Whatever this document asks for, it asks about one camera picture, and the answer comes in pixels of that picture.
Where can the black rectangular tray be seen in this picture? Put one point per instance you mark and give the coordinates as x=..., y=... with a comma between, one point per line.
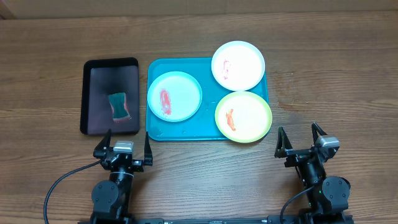
x=102, y=78

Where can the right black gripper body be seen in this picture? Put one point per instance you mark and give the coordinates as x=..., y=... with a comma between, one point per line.
x=300, y=156

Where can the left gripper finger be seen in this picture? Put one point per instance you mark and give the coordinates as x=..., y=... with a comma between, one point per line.
x=148, y=157
x=103, y=147

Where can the teal plastic tray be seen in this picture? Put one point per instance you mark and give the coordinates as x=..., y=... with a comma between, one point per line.
x=202, y=125

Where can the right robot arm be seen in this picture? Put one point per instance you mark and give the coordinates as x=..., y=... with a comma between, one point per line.
x=327, y=196

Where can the yellow-green plate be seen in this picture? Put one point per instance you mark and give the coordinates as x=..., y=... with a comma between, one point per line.
x=243, y=116

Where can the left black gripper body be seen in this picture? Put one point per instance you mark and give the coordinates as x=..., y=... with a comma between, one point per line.
x=135, y=165

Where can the light blue plate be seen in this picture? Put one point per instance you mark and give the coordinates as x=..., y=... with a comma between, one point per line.
x=174, y=96

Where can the green and orange sponge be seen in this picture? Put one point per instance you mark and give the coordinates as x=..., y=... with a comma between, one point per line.
x=119, y=107

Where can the white plate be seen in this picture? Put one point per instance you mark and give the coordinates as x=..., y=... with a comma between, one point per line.
x=238, y=65

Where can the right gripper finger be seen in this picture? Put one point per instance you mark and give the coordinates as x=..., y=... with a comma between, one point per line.
x=318, y=134
x=284, y=147

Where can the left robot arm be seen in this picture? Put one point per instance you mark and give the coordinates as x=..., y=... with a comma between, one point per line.
x=111, y=197

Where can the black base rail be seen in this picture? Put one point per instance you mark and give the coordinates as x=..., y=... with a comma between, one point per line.
x=271, y=219

